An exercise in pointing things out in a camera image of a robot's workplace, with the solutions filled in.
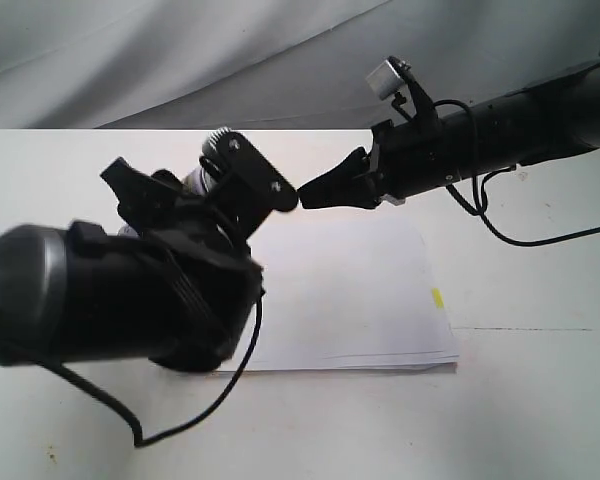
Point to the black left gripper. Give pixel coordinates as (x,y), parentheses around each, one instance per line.
(248,191)

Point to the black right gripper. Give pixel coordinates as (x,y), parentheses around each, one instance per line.
(402,162)

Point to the white spray paint can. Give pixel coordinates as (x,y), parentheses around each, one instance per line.
(198,182)

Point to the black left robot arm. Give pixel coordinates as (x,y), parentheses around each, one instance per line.
(177,288)

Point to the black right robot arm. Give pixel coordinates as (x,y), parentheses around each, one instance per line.
(553,118)

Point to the white paper stack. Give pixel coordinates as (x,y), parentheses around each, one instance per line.
(348,293)

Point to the yellow sticky tab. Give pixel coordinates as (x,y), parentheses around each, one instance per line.
(438,299)

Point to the white backdrop cloth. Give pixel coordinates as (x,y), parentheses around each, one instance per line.
(268,64)

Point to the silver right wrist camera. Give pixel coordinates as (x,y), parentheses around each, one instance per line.
(389,77)

